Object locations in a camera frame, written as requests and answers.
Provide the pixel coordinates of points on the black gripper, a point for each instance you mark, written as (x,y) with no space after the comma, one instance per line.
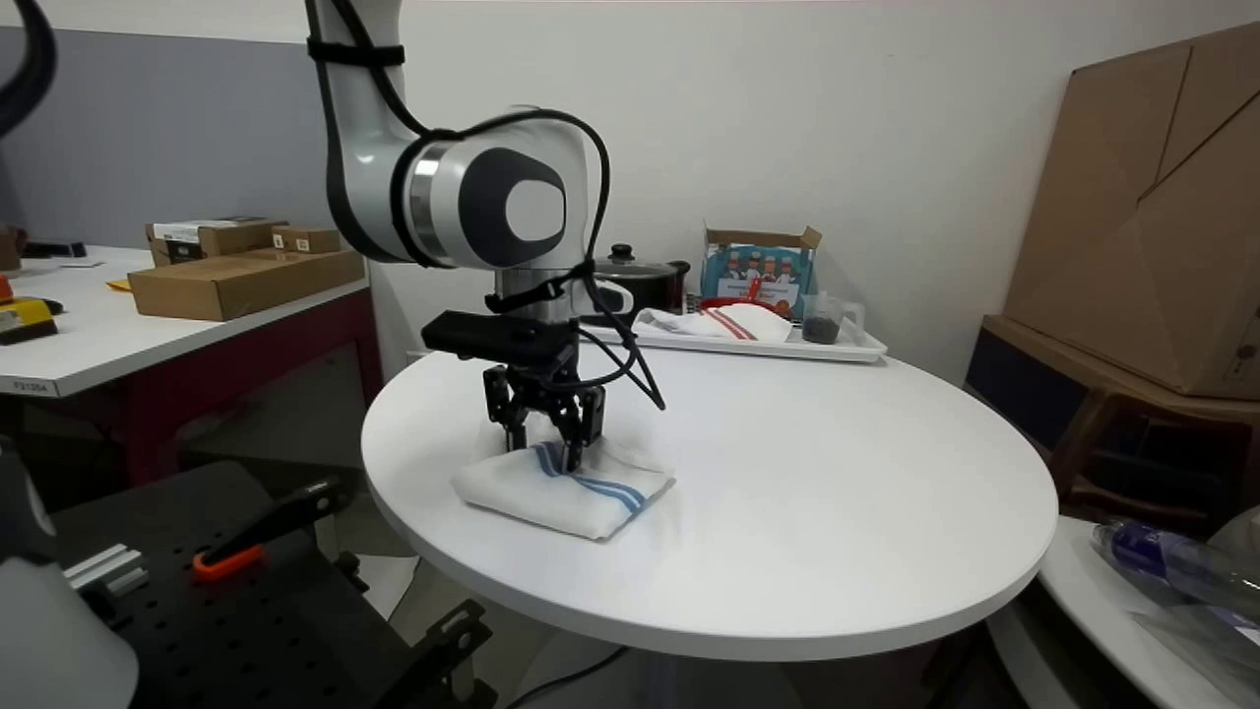
(538,370)

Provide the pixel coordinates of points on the white towel with blue stripes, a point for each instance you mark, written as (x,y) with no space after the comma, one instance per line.
(576,507)

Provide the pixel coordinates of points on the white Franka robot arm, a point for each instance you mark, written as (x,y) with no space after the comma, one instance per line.
(380,184)

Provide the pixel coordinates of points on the white towel with red stripes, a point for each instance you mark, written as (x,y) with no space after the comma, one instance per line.
(723,326)

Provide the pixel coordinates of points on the black pot with lid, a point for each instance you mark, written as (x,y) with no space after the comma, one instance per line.
(653,280)

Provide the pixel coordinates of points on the white rectangular tray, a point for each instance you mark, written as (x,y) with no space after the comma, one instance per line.
(791,351)

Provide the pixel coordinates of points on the blue printed cardboard box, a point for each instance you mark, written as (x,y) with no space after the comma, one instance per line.
(761,279)

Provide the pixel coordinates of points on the small black round object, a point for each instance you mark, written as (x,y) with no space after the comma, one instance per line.
(821,327)

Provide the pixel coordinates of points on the small low cardboard box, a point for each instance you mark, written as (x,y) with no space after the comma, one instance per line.
(308,237)

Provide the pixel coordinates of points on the flat brown cardboard box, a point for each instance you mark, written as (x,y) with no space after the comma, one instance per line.
(237,280)

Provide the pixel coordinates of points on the black perforated breadboard base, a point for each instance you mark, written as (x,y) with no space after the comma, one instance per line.
(263,645)

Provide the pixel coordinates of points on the open small cardboard box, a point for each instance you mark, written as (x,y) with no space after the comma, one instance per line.
(237,237)

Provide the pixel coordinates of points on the aluminium extrusion piece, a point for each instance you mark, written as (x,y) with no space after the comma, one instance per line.
(106,565)

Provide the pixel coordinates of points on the black flat item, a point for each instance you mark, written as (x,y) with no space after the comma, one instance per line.
(55,250)

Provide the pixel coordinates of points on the yellow black tool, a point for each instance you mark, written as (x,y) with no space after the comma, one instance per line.
(24,321)

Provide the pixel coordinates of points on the white rounded cover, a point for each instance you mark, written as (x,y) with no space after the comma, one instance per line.
(55,645)

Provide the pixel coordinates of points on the dark wooden cabinet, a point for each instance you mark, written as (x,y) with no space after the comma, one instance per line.
(1130,447)

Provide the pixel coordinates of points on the small white round table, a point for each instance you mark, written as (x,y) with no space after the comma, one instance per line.
(1118,645)

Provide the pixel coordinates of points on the large brown cardboard box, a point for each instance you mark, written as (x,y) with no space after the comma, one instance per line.
(1156,237)

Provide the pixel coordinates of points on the clear plastic bag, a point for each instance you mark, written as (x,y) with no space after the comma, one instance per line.
(1183,565)

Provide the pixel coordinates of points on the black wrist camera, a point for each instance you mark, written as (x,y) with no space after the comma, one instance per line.
(485,338)

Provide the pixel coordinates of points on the black mounting bracket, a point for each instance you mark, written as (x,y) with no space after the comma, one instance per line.
(446,650)

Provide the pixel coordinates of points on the white work table red frame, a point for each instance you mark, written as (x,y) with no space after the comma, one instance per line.
(82,348)

